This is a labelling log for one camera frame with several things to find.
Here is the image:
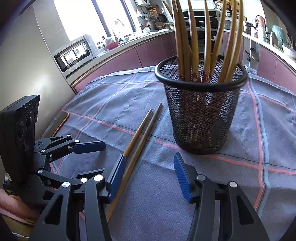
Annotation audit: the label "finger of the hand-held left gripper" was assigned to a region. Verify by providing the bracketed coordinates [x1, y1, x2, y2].
[34, 134, 106, 163]
[28, 168, 105, 209]

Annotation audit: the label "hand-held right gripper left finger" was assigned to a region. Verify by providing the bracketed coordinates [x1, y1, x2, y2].
[29, 153, 127, 241]

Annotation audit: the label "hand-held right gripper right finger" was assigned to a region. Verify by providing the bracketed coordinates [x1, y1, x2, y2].
[173, 152, 270, 241]

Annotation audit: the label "black mesh holder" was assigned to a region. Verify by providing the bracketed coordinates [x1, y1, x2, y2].
[154, 55, 248, 155]

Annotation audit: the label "bunch of wooden chopsticks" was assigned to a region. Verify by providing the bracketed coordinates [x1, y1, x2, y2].
[171, 0, 244, 149]

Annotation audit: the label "person's left hand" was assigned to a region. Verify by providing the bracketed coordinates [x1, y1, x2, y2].
[0, 189, 42, 225]

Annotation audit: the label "grey plaid tablecloth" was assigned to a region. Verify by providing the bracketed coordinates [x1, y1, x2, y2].
[42, 66, 296, 241]

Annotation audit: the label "grey refrigerator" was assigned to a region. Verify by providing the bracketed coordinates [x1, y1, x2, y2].
[0, 0, 77, 130]

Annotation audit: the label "pink base cabinets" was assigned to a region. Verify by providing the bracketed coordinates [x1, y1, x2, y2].
[69, 30, 176, 93]
[222, 32, 296, 93]

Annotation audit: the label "white toaster oven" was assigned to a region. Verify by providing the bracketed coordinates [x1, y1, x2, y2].
[54, 34, 97, 73]

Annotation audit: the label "white kitchen countertop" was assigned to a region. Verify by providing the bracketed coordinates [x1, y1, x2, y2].
[65, 27, 296, 79]

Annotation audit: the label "pink bowl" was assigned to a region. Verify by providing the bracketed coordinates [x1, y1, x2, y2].
[104, 42, 121, 51]

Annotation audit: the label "kitchen window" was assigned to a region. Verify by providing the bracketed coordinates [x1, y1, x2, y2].
[54, 0, 137, 42]

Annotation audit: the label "black integrated stove oven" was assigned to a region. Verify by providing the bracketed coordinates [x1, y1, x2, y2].
[178, 9, 232, 57]

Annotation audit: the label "green air fryer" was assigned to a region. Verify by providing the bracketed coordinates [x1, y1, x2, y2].
[270, 25, 287, 47]

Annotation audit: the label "wall rack with kitchen utensils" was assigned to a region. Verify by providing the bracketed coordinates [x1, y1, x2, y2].
[136, 6, 168, 26]

